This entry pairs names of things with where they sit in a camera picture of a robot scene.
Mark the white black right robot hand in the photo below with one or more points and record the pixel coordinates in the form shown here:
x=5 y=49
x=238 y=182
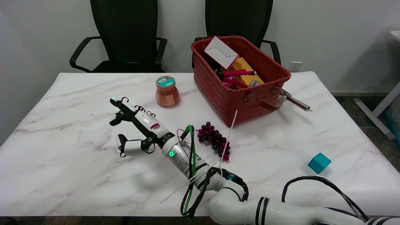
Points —
x=147 y=122

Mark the orange jar with green lid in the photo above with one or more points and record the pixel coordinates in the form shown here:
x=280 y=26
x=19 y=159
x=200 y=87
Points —
x=167 y=97

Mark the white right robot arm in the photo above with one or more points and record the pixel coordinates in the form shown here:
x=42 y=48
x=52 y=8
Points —
x=231 y=206

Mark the dark purple grape bunch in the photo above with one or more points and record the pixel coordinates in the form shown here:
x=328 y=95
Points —
x=215 y=139

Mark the white zip tie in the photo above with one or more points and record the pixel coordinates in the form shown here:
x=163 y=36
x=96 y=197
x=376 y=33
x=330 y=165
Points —
x=229 y=134

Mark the red woven basket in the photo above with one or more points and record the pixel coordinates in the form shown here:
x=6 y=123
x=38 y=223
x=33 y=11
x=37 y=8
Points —
x=237 y=106

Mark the black mesh office chair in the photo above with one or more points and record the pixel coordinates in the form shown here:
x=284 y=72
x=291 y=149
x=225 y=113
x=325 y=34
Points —
x=237 y=18
x=125 y=28

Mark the white open cardboard box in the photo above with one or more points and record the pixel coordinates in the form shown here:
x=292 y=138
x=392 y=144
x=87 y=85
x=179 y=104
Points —
x=221 y=52

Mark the pink flexible tripod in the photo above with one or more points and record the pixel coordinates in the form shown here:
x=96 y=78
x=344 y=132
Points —
x=237 y=73

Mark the yellow box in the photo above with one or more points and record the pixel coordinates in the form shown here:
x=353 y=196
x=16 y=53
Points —
x=245 y=67

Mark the silver metal tool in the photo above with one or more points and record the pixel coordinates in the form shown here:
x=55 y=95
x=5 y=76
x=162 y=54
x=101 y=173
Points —
x=295 y=102

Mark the teal cube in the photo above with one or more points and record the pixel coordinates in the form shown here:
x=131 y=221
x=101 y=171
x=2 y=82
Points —
x=319 y=163

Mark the white desk top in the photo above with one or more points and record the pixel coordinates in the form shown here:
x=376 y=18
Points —
x=396 y=35

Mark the white wall outlet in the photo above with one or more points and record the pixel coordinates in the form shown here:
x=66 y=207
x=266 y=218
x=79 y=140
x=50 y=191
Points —
x=295 y=66

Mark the white desk leg frame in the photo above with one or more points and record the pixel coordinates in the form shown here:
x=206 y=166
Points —
x=381 y=109

